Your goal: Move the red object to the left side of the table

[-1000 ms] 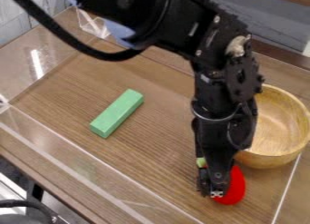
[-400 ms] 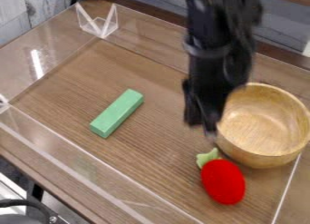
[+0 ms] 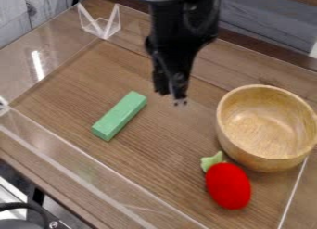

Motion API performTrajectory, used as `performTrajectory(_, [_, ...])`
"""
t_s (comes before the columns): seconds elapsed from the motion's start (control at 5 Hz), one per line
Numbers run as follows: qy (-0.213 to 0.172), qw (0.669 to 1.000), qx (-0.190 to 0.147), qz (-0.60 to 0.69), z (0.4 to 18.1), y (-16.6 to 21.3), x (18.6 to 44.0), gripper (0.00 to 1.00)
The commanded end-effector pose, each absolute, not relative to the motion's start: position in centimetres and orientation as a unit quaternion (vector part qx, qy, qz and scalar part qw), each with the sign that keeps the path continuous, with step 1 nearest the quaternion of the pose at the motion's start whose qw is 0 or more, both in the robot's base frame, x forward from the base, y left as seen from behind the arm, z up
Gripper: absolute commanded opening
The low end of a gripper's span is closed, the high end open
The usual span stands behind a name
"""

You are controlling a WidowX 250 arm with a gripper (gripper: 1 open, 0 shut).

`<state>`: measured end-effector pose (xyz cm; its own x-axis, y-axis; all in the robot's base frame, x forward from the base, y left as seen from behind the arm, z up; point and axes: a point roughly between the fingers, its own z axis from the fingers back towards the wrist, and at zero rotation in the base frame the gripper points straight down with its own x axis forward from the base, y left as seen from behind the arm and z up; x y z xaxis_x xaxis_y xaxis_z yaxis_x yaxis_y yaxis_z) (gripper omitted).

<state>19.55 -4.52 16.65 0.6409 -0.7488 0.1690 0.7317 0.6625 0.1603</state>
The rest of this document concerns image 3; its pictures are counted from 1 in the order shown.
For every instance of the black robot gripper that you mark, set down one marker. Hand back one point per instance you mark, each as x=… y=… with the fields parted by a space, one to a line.
x=183 y=26

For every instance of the red plush strawberry toy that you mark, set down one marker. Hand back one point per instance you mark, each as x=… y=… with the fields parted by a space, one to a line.
x=226 y=181

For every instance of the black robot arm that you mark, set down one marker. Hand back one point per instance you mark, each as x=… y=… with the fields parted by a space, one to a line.
x=183 y=27

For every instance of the green rectangular block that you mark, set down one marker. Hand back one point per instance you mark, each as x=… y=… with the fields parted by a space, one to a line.
x=115 y=119

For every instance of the light wooden bowl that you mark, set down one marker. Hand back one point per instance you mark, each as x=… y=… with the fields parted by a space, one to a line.
x=266 y=127

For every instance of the black metal table clamp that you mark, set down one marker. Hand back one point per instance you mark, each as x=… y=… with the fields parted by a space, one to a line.
x=39 y=215

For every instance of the clear acrylic tray wall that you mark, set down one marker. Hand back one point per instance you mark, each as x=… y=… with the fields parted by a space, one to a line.
x=139 y=181

